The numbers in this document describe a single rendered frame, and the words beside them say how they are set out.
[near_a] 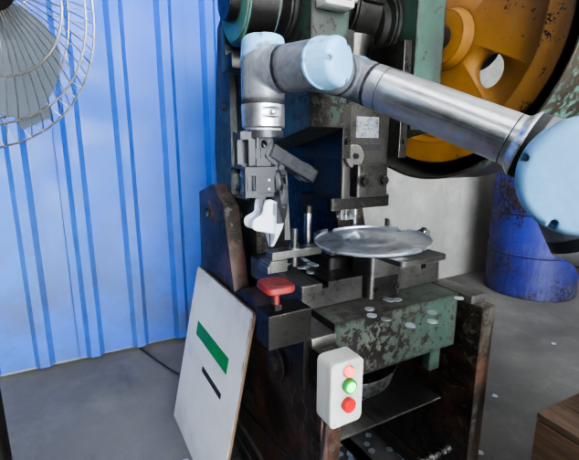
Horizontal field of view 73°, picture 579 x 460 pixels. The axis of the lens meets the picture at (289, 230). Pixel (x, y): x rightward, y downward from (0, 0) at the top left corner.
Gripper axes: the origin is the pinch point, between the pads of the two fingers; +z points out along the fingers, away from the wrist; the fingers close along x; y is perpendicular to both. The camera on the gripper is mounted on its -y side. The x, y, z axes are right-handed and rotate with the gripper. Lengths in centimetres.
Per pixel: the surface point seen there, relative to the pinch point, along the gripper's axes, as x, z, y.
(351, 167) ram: -14.0, -12.2, -28.0
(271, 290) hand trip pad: 3.3, 8.9, 2.3
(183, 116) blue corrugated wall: -135, -32, -17
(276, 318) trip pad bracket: 3.2, 14.7, 1.3
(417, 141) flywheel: -29, -19, -66
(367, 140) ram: -14.4, -18.8, -33.2
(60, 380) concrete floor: -122, 85, 47
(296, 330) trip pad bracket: 3.2, 18.2, -3.1
